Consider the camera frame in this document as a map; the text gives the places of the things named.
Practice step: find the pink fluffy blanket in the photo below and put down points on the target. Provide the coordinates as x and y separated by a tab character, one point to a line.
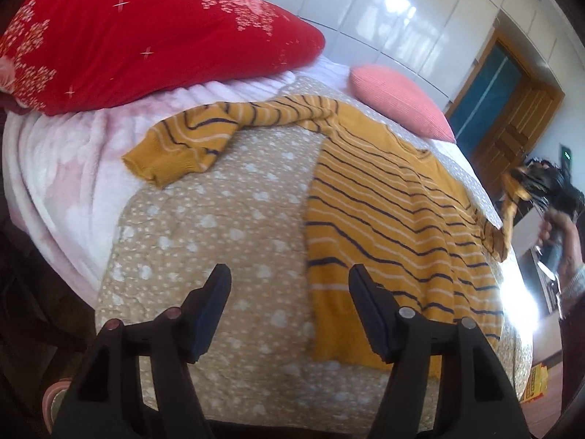
68	155

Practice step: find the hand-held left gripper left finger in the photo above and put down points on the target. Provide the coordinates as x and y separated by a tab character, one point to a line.
206	315

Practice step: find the person's right forearm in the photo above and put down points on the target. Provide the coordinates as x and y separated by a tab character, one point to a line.
571	283

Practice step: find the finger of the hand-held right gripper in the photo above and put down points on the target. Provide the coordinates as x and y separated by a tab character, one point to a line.
518	178

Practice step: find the pink knitted cushion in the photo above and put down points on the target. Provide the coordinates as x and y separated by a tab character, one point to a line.
402	100

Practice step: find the wooden door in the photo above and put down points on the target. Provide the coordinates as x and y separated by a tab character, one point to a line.
516	128

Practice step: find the white wardrobe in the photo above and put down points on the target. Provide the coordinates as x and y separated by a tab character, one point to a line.
402	18

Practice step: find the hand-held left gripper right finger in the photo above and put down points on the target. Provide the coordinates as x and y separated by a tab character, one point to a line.
375	324

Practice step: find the person's right hand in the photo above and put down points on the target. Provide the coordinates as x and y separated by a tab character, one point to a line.
554	228

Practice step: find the beige heart-print quilt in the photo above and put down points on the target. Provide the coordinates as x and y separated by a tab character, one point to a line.
219	238

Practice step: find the red patterned pillow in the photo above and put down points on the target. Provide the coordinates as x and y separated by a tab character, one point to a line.
137	32

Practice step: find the yellow striped sweater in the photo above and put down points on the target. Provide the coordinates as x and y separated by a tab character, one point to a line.
379	201

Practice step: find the yellow cardboard box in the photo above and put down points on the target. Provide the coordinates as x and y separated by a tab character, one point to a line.
537	380

